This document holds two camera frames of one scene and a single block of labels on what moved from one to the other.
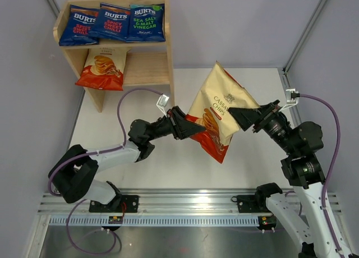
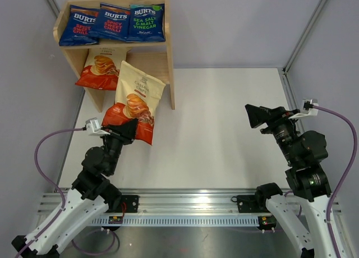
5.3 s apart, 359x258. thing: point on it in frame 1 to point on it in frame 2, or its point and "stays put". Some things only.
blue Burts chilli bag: [77, 31] stays put
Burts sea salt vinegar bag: [147, 23] stays put
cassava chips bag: [104, 69] stays put
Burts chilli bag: [114, 22] stays put
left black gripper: [180, 127] to [125, 132]
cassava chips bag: [210, 108] to [138, 96]
